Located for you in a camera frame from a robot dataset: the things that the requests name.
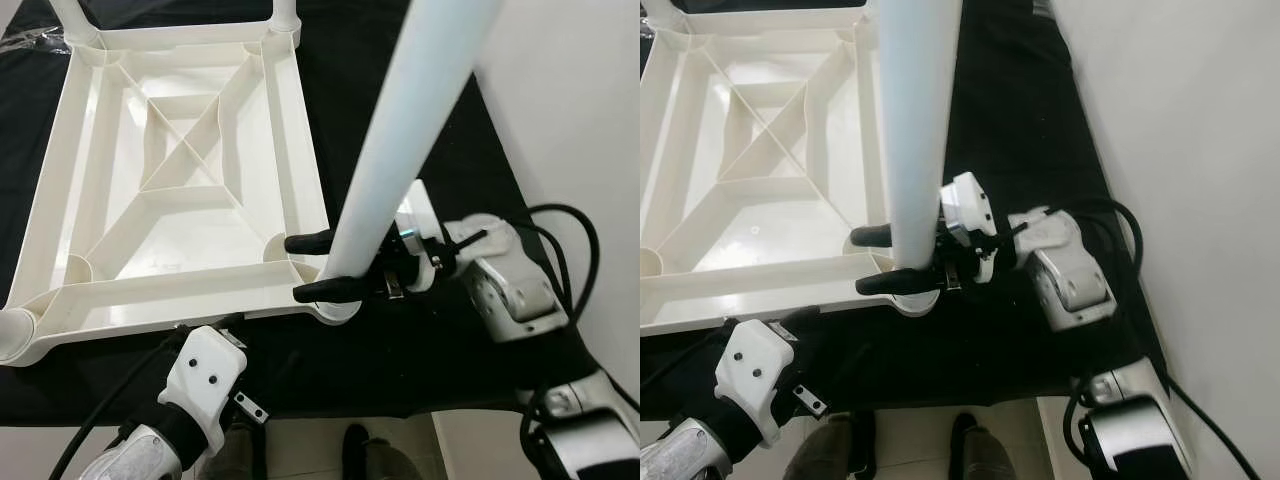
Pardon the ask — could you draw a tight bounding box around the small clear tape patch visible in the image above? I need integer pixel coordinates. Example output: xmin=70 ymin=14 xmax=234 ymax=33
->
xmin=0 ymin=25 xmax=71 ymax=53

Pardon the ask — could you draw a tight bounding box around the black tablecloth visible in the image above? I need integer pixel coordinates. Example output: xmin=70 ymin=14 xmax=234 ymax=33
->
xmin=640 ymin=0 xmax=1171 ymax=396
xmin=0 ymin=0 xmax=641 ymax=426

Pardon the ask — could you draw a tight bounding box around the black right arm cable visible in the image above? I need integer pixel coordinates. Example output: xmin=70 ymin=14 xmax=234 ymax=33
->
xmin=1000 ymin=197 xmax=1261 ymax=480
xmin=440 ymin=203 xmax=641 ymax=480

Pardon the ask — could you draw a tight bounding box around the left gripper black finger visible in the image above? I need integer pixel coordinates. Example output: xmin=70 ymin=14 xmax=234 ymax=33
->
xmin=178 ymin=314 xmax=246 ymax=336
xmin=775 ymin=306 xmax=826 ymax=341

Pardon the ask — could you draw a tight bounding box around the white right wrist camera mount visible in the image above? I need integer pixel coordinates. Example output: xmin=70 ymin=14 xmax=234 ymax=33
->
xmin=395 ymin=180 xmax=446 ymax=293
xmin=940 ymin=172 xmax=999 ymax=286

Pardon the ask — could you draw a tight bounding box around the white plastic table leg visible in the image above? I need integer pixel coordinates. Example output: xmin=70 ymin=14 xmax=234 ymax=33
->
xmin=880 ymin=0 xmax=963 ymax=271
xmin=640 ymin=0 xmax=691 ymax=36
xmin=318 ymin=0 xmax=503 ymax=301
xmin=268 ymin=0 xmax=303 ymax=46
xmin=45 ymin=0 xmax=101 ymax=49
xmin=0 ymin=308 xmax=41 ymax=351

